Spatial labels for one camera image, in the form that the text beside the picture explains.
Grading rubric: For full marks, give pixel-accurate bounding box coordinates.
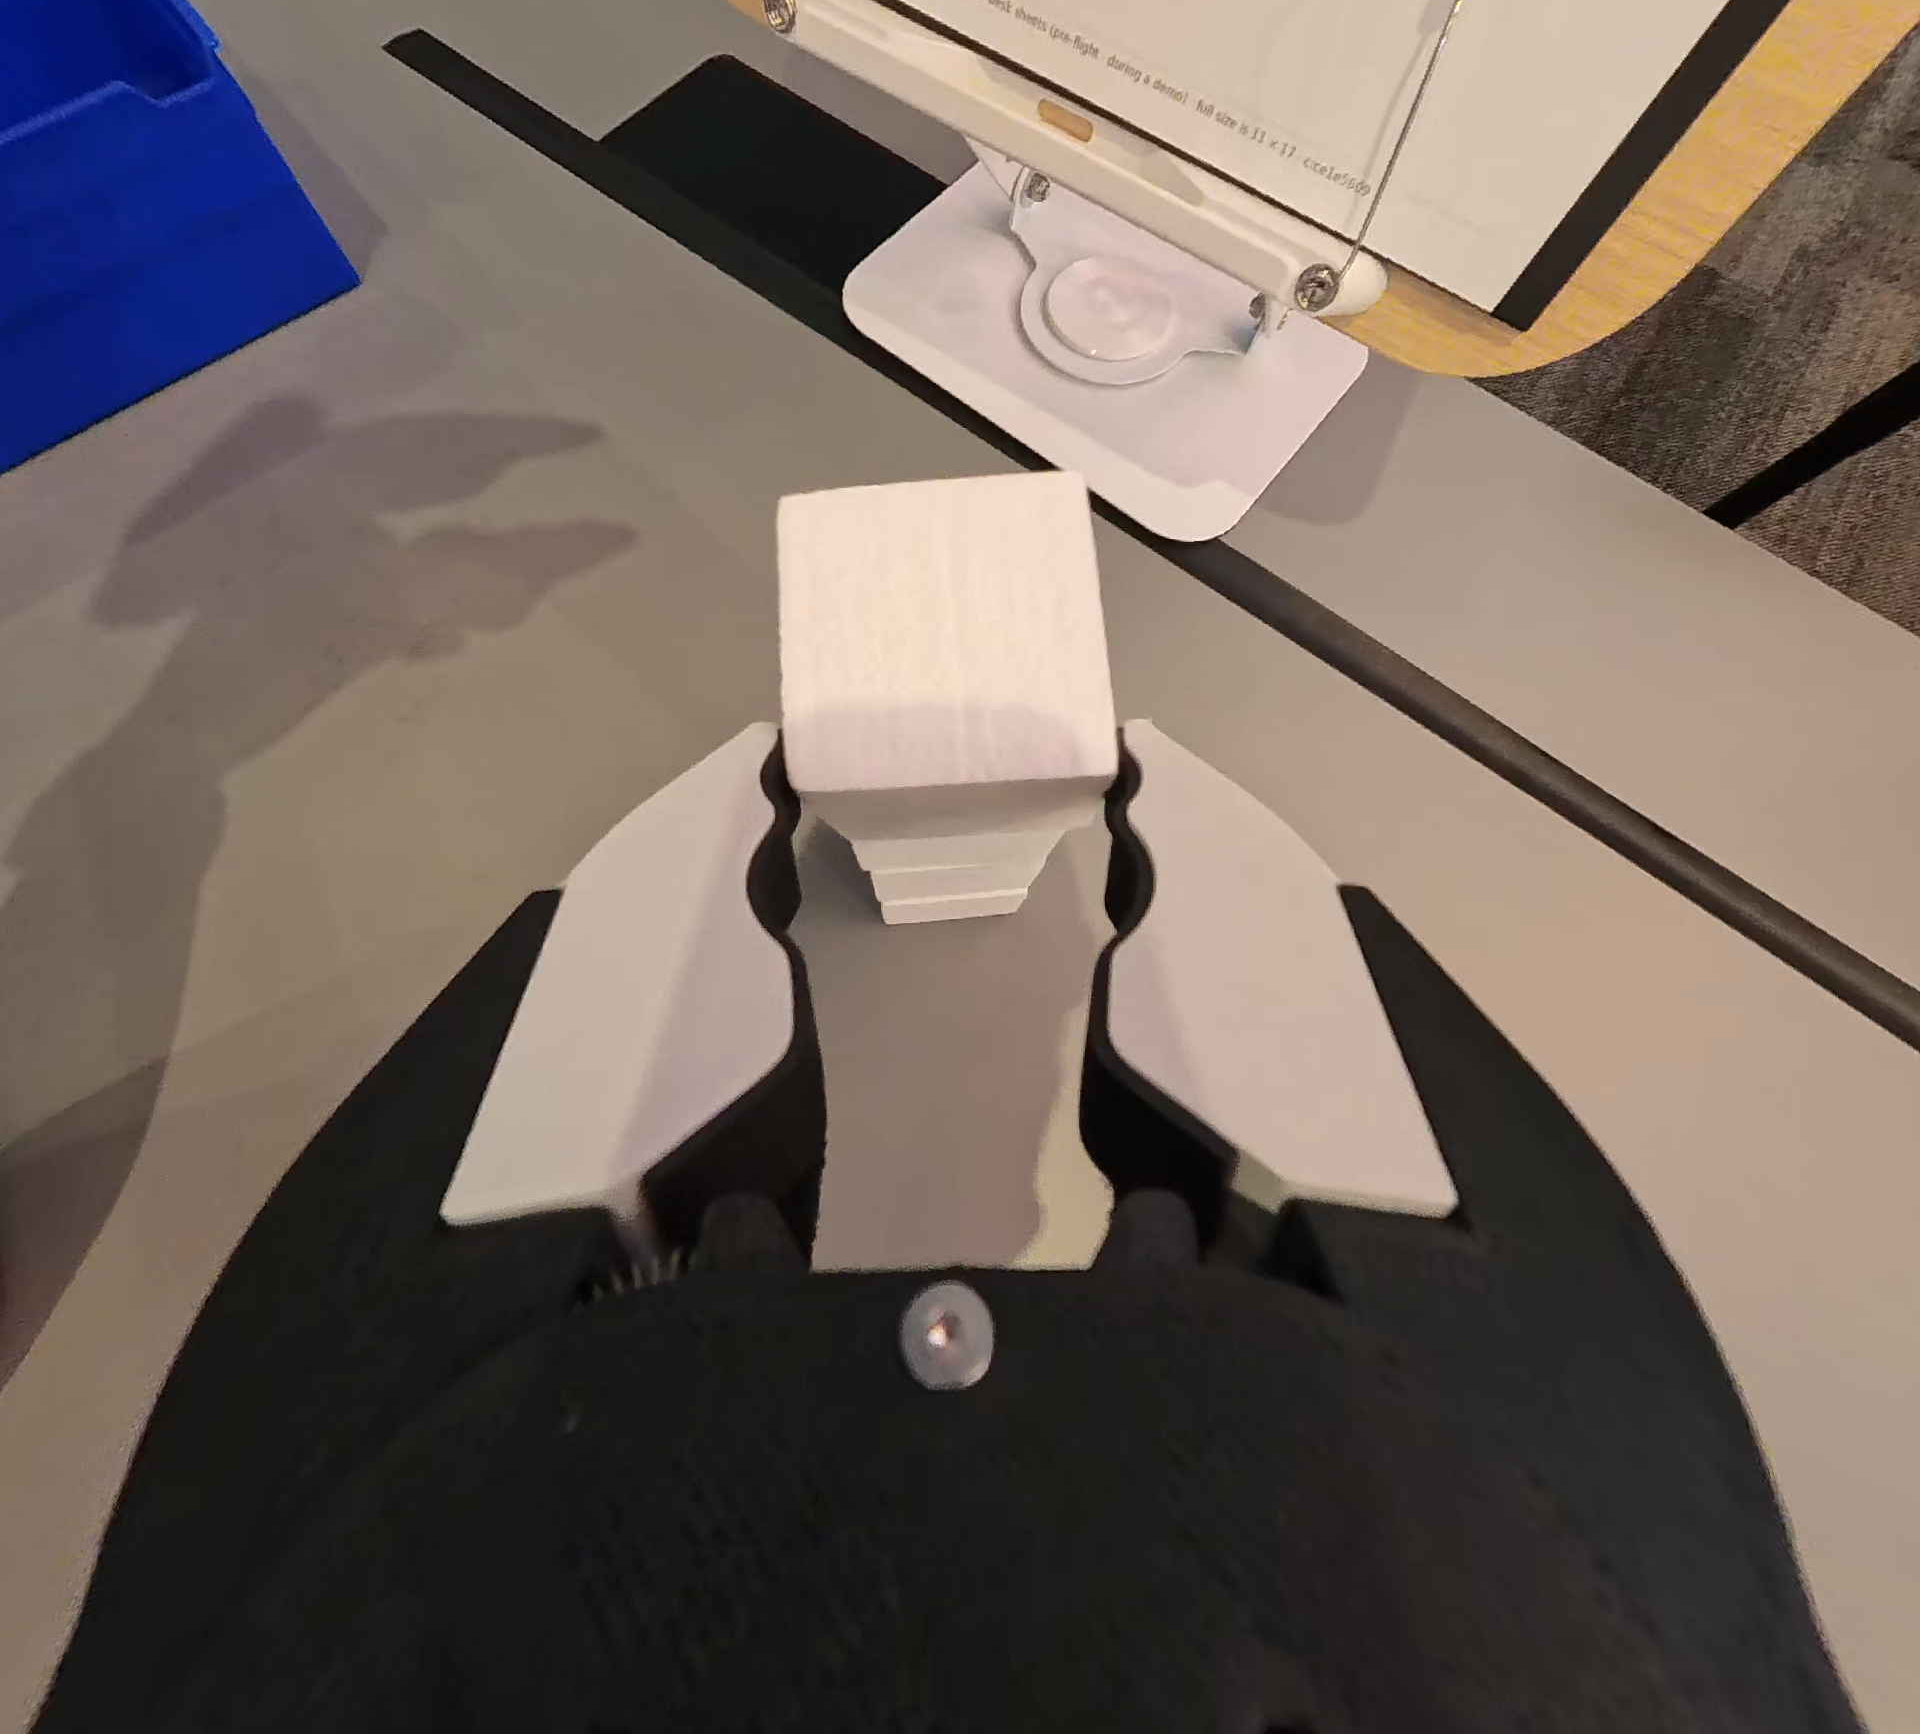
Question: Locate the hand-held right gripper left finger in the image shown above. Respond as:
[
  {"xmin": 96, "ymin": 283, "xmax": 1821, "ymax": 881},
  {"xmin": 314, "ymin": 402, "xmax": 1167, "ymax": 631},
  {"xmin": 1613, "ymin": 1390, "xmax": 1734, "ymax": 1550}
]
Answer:
[{"xmin": 442, "ymin": 721, "xmax": 828, "ymax": 1261}]

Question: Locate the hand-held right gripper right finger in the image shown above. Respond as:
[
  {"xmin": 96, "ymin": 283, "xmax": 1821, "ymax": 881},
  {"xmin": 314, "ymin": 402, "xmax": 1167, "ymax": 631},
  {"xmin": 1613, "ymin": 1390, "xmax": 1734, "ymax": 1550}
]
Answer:
[{"xmin": 1076, "ymin": 717, "xmax": 1459, "ymax": 1264}]

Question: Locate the wooden board document stand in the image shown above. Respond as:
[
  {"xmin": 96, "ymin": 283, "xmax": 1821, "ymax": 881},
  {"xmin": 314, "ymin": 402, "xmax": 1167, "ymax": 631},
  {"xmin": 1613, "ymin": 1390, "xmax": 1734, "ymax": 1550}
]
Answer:
[{"xmin": 643, "ymin": 0, "xmax": 1920, "ymax": 545}]

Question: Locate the black desk leg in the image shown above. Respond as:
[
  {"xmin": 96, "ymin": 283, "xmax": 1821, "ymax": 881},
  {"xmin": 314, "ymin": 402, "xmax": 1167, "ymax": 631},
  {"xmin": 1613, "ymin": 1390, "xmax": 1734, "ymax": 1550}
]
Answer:
[{"xmin": 1709, "ymin": 368, "xmax": 1920, "ymax": 529}]

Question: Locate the blue plastic bin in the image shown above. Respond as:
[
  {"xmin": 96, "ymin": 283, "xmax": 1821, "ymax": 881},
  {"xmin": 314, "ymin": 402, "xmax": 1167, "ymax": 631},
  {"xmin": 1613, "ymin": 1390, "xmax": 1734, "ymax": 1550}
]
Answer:
[{"xmin": 0, "ymin": 0, "xmax": 362, "ymax": 474}]

